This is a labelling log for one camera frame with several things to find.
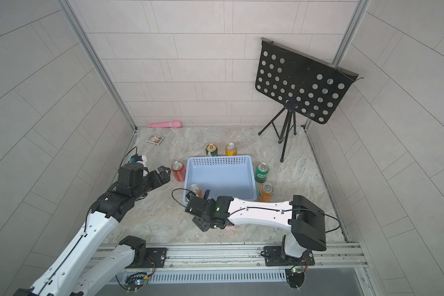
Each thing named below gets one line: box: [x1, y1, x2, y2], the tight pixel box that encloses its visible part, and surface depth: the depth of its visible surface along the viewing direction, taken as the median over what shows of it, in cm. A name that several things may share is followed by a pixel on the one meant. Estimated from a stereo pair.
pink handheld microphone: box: [147, 120, 183, 128], surface depth 118 cm
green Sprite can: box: [254, 162, 270, 184], surface depth 88 cm
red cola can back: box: [171, 160, 187, 182], surface depth 89 cm
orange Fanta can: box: [259, 182, 275, 203], surface depth 82 cm
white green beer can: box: [205, 143, 219, 157], surface depth 96 cm
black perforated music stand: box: [254, 37, 364, 163], surface depth 77 cm
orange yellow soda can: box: [225, 142, 238, 157], surface depth 96 cm
